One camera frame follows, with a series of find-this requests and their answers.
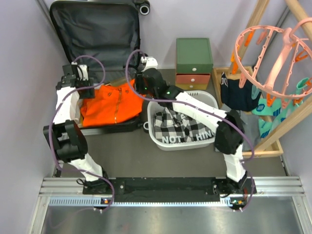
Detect orange garment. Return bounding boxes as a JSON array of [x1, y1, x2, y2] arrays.
[[80, 83, 143, 127]]

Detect black white plaid shirt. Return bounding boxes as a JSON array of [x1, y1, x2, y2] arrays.
[[153, 108, 215, 144]]

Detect black and white suitcase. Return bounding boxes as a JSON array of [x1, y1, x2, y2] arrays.
[[49, 0, 151, 135]]

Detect white plastic basin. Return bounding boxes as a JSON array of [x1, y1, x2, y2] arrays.
[[144, 90, 218, 151]]

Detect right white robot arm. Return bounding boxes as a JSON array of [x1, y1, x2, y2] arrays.
[[134, 68, 247, 193]]

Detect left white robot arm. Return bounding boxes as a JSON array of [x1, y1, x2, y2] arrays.
[[43, 62, 111, 194]]

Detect brown glass bottle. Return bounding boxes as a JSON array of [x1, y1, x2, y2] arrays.
[[108, 77, 127, 87]]

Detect small colourful drawer cabinet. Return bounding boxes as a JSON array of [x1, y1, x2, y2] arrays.
[[175, 38, 214, 90]]

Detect dark navy garment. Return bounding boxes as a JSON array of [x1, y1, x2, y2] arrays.
[[220, 72, 261, 112]]

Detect grey button shirt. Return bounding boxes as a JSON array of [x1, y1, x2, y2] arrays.
[[236, 110, 261, 147]]

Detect teal patterned sock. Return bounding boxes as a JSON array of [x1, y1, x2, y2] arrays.
[[251, 77, 312, 138]]

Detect pink round clip hanger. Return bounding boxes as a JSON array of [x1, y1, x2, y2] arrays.
[[232, 17, 312, 107]]

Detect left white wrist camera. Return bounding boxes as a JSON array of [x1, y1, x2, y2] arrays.
[[71, 62, 89, 81]]

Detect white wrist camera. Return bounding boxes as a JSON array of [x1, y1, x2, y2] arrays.
[[140, 56, 158, 72], [71, 62, 89, 81]]

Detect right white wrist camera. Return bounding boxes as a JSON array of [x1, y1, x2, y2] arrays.
[[140, 56, 158, 72]]

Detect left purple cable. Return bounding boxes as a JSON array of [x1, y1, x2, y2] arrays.
[[48, 55, 115, 212]]

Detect purple cable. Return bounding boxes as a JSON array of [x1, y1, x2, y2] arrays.
[[48, 55, 115, 212], [125, 50, 256, 212]]

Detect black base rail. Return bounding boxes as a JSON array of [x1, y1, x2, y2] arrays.
[[82, 175, 257, 202]]

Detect aluminium frame rail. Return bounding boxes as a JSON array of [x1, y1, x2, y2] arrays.
[[29, 126, 306, 234]]

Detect wooden drying rack frame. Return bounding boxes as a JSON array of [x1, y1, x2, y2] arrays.
[[211, 0, 312, 158]]

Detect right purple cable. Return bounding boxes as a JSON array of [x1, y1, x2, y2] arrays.
[[125, 50, 256, 212]]

